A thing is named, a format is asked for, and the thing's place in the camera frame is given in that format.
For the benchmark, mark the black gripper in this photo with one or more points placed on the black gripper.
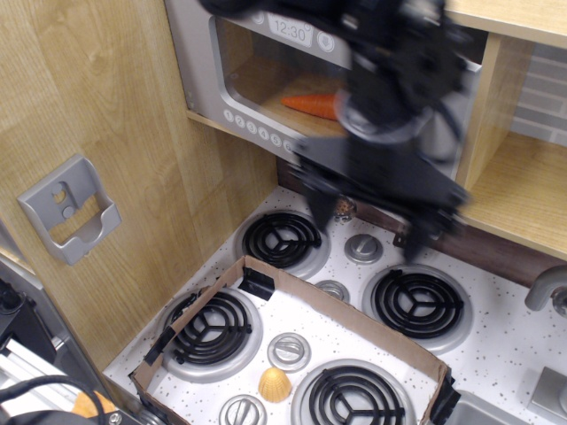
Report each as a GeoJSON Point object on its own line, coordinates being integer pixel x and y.
{"type": "Point", "coordinates": [377, 161]}

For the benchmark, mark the silver microwave door handle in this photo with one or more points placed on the silver microwave door handle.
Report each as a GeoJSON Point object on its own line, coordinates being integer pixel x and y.
{"type": "Point", "coordinates": [440, 137]}

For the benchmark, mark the grey toy microwave door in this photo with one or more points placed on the grey toy microwave door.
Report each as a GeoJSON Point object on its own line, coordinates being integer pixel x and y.
{"type": "Point", "coordinates": [235, 71]}

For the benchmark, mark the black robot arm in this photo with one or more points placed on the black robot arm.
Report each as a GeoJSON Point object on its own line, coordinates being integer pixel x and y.
{"type": "Point", "coordinates": [405, 59]}

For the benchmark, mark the hanging toy strainer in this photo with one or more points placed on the hanging toy strainer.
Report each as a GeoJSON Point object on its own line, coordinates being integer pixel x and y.
{"type": "Point", "coordinates": [345, 210]}

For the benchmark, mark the back grey stove knob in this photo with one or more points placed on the back grey stove knob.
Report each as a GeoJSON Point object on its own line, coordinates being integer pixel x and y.
{"type": "Point", "coordinates": [364, 249]}

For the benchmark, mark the grey stove knob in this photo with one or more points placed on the grey stove knob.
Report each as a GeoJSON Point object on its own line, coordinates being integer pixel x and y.
{"type": "Point", "coordinates": [289, 352]}
{"type": "Point", "coordinates": [243, 410]}
{"type": "Point", "coordinates": [364, 249]}

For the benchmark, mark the hanging toy spatula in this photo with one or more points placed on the hanging toy spatula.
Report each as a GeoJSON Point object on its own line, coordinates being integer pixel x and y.
{"type": "Point", "coordinates": [401, 234]}

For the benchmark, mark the middle small grey knob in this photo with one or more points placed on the middle small grey knob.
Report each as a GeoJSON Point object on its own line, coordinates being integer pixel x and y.
{"type": "Point", "coordinates": [335, 289]}

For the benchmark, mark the back left black burner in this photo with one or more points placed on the back left black burner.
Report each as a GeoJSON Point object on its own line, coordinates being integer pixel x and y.
{"type": "Point", "coordinates": [281, 239]}

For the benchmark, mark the black burner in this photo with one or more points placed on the black burner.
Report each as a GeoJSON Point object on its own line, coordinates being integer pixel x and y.
{"type": "Point", "coordinates": [354, 395]}
{"type": "Point", "coordinates": [419, 305]}
{"type": "Point", "coordinates": [218, 332]}
{"type": "Point", "coordinates": [281, 239]}

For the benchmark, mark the back right black burner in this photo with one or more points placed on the back right black burner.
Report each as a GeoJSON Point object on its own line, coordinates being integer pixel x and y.
{"type": "Point", "coordinates": [419, 305]}

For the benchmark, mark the orange toy carrot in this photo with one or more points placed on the orange toy carrot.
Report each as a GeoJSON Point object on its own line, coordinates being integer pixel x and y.
{"type": "Point", "coordinates": [318, 105]}

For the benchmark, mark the brown cardboard fence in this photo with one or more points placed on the brown cardboard fence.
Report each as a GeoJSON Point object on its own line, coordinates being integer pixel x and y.
{"type": "Point", "coordinates": [263, 278]}

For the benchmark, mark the centre grey stove knob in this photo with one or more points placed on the centre grey stove knob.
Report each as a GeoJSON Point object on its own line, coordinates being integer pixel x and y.
{"type": "Point", "coordinates": [289, 352]}

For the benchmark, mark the front right black burner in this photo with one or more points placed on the front right black burner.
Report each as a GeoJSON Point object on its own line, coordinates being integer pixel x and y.
{"type": "Point", "coordinates": [354, 395]}

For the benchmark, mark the grey toy faucet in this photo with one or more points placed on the grey toy faucet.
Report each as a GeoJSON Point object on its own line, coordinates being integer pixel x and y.
{"type": "Point", "coordinates": [549, 285]}

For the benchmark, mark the front left black burner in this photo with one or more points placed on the front left black burner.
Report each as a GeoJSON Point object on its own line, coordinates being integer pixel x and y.
{"type": "Point", "coordinates": [218, 332]}

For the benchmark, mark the yellow ridged toy shell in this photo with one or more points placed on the yellow ridged toy shell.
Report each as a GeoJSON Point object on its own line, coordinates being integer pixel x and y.
{"type": "Point", "coordinates": [274, 385]}

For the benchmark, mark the front grey stove knob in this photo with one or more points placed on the front grey stove knob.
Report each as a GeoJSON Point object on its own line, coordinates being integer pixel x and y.
{"type": "Point", "coordinates": [243, 410]}

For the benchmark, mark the grey toy sink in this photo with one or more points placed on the grey toy sink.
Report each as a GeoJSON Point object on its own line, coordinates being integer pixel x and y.
{"type": "Point", "coordinates": [545, 404]}

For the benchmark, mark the orange toy at bottom left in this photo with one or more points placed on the orange toy at bottom left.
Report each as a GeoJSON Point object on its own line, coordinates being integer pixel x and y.
{"type": "Point", "coordinates": [85, 407]}

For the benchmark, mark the grey wall phone holder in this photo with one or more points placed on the grey wall phone holder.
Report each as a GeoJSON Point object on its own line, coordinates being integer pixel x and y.
{"type": "Point", "coordinates": [58, 197]}

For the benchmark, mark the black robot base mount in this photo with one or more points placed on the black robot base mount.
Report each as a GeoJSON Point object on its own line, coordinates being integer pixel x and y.
{"type": "Point", "coordinates": [21, 322]}

